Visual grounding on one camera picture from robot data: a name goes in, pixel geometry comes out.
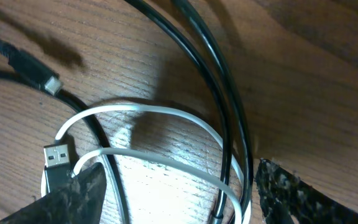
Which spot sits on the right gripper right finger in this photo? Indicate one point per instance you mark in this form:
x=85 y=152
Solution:
x=284 y=198

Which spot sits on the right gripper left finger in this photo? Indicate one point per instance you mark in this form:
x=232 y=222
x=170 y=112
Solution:
x=80 y=201

